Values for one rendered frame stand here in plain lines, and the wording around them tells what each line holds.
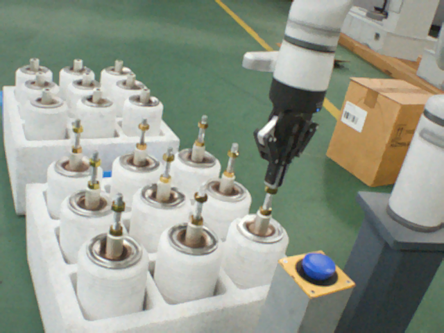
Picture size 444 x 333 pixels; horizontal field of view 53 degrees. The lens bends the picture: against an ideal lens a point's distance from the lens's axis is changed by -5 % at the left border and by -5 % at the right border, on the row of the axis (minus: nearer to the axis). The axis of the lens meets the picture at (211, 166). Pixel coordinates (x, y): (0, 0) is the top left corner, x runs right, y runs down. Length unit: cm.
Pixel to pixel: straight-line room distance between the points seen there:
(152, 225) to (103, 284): 17
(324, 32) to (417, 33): 335
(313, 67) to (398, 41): 328
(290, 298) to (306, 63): 29
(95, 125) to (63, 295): 52
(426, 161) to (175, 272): 40
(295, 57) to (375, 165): 103
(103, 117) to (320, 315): 71
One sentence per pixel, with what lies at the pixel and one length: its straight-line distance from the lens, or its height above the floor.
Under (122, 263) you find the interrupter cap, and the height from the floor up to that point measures 25.
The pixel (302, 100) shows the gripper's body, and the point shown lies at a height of 48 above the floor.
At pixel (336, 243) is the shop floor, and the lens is 125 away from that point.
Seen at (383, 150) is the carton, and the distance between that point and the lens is 157.
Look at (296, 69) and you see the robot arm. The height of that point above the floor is 52.
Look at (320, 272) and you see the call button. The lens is 56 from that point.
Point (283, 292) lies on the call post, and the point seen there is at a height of 28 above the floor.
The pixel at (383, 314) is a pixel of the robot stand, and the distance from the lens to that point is 86.
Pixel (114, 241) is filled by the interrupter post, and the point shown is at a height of 27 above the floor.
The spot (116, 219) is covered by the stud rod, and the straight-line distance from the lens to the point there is 61.
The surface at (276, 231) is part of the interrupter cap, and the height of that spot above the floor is 25.
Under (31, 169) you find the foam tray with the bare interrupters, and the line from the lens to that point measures 109.
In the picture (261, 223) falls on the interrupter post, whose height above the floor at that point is 27.
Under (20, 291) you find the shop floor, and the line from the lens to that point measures 95.
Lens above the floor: 65
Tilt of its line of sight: 27 degrees down
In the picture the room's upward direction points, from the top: 11 degrees clockwise
